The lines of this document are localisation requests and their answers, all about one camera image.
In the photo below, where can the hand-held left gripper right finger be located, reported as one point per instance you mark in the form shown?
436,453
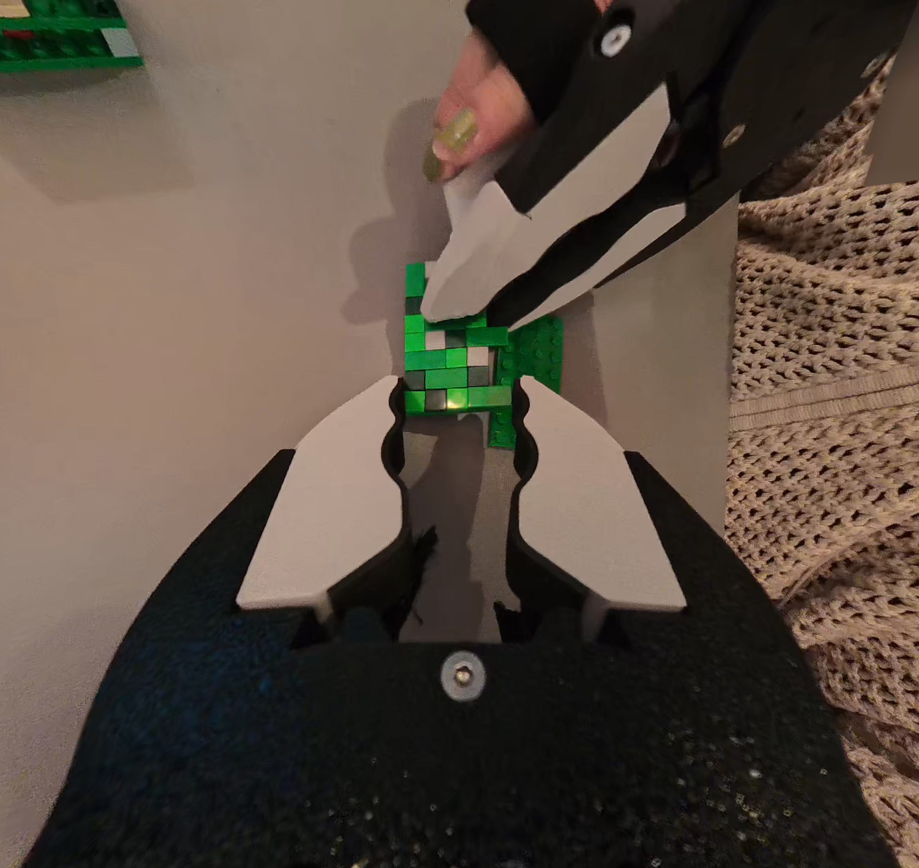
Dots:
596,516

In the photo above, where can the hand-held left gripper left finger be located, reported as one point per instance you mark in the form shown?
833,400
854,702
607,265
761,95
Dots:
323,516

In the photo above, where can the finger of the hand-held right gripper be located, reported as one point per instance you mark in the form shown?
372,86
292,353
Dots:
474,258
624,254

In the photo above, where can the green mosaic lego plate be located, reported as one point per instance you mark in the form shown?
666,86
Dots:
449,373

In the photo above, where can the person's right hand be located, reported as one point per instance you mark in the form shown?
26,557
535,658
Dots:
481,114

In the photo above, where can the green lego frame build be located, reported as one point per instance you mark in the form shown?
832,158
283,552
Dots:
57,21

